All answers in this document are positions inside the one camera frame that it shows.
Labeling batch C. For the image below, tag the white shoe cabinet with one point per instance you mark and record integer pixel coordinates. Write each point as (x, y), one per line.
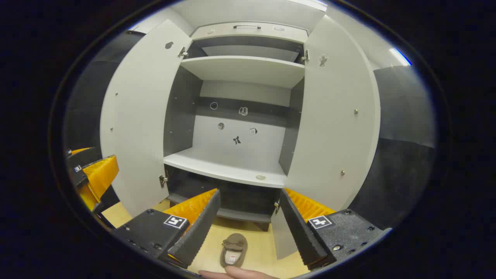
(209, 135)

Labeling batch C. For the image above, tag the white cabinet door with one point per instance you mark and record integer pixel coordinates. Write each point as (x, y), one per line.
(329, 116)
(139, 116)

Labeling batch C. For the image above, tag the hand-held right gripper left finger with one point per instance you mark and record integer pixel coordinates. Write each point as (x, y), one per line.
(197, 232)

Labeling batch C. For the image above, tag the metal door hinge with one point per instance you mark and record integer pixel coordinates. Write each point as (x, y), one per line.
(162, 180)
(276, 206)
(305, 57)
(183, 52)

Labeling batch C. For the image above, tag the ceiling light panel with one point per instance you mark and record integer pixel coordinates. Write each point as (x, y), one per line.
(400, 57)
(314, 3)

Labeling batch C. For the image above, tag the white cabinet drawer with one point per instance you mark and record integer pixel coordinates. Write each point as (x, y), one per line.
(252, 34)

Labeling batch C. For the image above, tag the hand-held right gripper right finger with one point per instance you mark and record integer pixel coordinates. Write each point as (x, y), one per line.
(302, 232)

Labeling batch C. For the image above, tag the brown fuzzy shoe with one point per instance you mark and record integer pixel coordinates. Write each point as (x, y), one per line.
(233, 248)

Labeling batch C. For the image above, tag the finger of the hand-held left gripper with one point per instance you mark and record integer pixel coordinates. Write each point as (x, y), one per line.
(100, 174)
(87, 157)

